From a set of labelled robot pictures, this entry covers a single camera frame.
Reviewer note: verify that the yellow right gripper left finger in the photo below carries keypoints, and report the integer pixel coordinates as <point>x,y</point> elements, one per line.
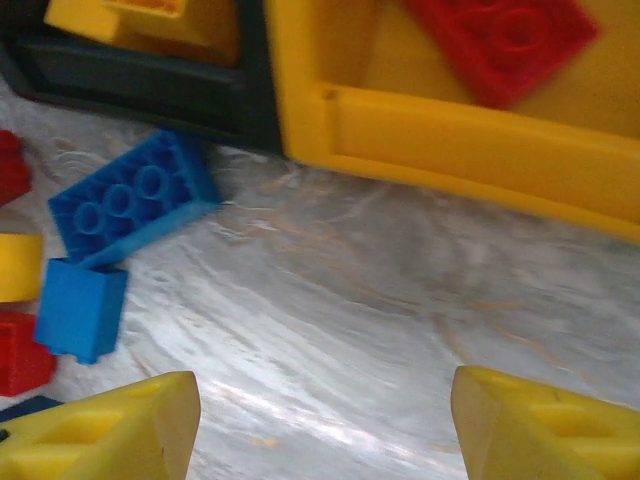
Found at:
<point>110,440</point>

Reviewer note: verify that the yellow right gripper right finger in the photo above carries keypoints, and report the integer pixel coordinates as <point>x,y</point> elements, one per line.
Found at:
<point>550,440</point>

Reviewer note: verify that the yellow two-by-four lego brick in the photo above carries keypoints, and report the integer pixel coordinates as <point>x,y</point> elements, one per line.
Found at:
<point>20,267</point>
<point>80,20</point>
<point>200,35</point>

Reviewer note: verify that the blue two-by-two lego brick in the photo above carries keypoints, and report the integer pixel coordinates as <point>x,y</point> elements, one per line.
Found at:
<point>25,407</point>
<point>80,310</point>

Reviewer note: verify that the red two-by-four lego brick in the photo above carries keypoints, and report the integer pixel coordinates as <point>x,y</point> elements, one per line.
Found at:
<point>22,355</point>

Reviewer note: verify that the blue two-by-four lego brick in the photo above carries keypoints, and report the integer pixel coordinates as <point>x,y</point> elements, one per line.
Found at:
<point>135,200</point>

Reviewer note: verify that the red two-by-two lego brick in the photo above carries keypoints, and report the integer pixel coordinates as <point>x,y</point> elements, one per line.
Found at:
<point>12,170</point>

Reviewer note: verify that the yellow plastic bin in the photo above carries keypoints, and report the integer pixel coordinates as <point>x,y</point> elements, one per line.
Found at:
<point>450,135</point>

